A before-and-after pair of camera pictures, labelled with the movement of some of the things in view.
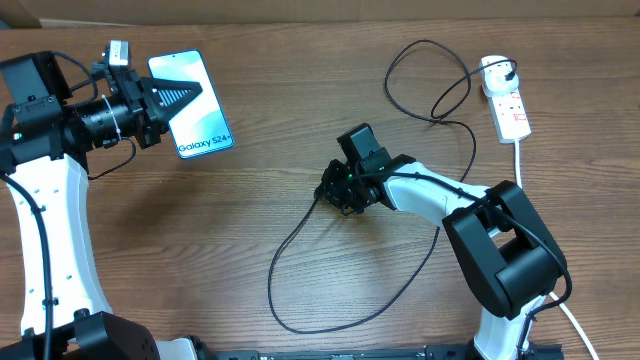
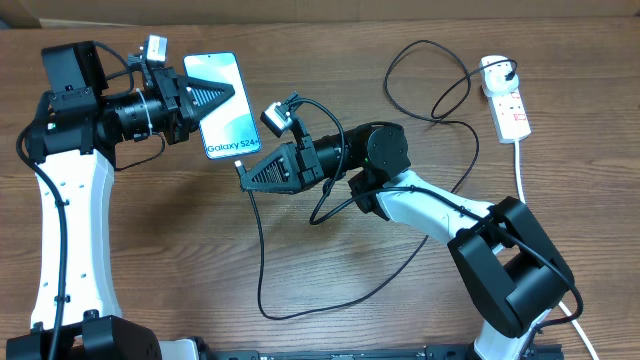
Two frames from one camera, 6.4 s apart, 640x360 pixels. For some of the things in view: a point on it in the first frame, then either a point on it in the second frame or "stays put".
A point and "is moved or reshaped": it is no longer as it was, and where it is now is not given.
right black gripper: x=331 y=191 → x=293 y=172
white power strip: x=509 y=117 stays put
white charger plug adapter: x=493 y=71 stays put
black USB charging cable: x=347 y=325 → x=339 y=305
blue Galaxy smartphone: x=201 y=125 is moved or reshaped
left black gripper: x=145 y=93 → x=180 y=90
